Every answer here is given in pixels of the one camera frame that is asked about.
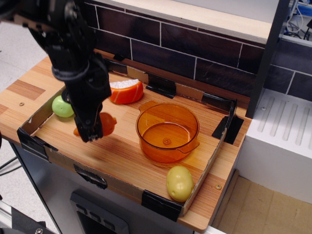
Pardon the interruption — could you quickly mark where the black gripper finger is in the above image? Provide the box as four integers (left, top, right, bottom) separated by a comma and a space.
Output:
74, 114, 103, 142

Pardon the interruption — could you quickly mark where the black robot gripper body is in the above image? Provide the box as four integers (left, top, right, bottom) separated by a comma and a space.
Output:
51, 53, 111, 122

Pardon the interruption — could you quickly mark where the orange toy carrot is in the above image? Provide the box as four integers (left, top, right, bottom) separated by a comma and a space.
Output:
73, 112, 117, 137

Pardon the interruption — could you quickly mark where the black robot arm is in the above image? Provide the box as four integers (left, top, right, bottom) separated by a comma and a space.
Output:
0, 0, 111, 142

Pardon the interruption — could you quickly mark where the cardboard fence with black tape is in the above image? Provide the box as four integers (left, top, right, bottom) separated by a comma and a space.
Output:
18, 58, 249, 229

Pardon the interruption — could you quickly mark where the transparent orange plastic pot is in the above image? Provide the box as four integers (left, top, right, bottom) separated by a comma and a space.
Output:
136, 101, 199, 163

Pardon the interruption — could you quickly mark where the green toy apple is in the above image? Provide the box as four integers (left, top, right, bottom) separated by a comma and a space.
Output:
52, 96, 74, 117

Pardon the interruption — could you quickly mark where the salmon sushi toy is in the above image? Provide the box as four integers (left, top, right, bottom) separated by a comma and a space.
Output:
109, 79, 143, 104

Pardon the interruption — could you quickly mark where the grey oven control panel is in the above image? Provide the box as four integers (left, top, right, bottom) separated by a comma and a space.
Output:
70, 193, 130, 234

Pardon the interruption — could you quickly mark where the yellow toy potato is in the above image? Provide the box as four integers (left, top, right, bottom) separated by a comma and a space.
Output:
166, 166, 194, 202

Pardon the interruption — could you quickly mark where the light wooden shelf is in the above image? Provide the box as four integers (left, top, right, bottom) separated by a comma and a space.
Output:
97, 0, 273, 45

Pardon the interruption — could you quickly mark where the white toy sink drainboard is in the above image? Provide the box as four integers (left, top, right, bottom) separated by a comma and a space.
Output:
236, 89, 312, 203

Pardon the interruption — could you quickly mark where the black cable on floor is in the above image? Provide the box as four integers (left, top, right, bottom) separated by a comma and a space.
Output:
0, 156, 22, 176

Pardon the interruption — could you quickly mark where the dark grey vertical post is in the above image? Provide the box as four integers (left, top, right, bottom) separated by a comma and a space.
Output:
246, 0, 290, 118

